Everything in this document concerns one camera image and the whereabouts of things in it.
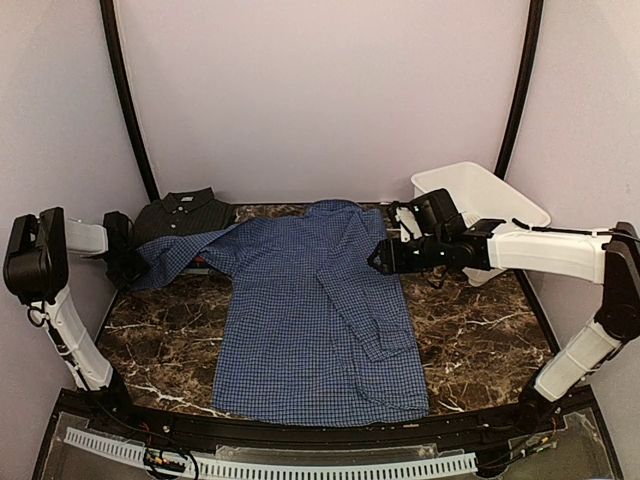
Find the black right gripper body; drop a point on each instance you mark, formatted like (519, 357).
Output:
(432, 254)

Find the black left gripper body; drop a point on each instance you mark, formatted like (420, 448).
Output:
(126, 269)

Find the blue checked long sleeve shirt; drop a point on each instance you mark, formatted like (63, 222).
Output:
(313, 336)

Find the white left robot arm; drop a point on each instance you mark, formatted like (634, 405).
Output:
(36, 271)

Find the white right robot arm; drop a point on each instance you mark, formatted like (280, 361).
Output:
(605, 258)

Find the white plastic basket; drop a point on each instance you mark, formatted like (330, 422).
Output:
(479, 194)

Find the black striped folded shirt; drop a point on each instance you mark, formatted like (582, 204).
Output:
(182, 214)

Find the black front table rail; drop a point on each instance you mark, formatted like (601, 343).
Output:
(480, 429)

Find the white slotted cable duct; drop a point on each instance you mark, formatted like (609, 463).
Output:
(228, 462)

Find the black right frame post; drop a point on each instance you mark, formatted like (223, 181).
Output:
(521, 87)

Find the black frame post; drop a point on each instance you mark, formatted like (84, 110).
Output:
(521, 87)
(123, 89)

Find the black left frame post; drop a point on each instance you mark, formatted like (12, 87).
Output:
(123, 89)

